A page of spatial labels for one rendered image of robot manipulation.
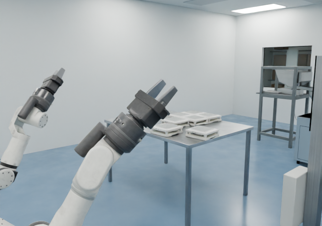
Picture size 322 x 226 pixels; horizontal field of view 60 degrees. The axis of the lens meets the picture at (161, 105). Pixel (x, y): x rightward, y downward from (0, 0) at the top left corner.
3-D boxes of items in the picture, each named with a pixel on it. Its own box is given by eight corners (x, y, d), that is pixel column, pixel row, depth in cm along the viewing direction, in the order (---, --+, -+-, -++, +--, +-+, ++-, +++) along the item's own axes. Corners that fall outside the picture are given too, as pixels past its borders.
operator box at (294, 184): (279, 225, 133) (282, 174, 129) (295, 213, 144) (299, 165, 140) (292, 231, 128) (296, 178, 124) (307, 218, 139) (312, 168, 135)
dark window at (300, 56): (261, 87, 782) (263, 47, 764) (261, 87, 782) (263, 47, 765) (310, 91, 681) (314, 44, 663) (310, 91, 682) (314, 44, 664)
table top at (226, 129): (104, 122, 363) (104, 119, 363) (166, 112, 435) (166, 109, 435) (189, 149, 252) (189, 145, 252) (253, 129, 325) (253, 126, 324)
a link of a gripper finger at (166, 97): (177, 90, 75) (162, 107, 74) (171, 83, 73) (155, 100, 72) (180, 93, 73) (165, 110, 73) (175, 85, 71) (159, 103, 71)
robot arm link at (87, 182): (118, 153, 67) (89, 205, 65) (120, 151, 75) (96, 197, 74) (93, 140, 67) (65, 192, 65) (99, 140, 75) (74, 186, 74)
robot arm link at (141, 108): (159, 99, 67) (124, 137, 65) (177, 120, 73) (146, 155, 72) (132, 83, 76) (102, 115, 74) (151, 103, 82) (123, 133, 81)
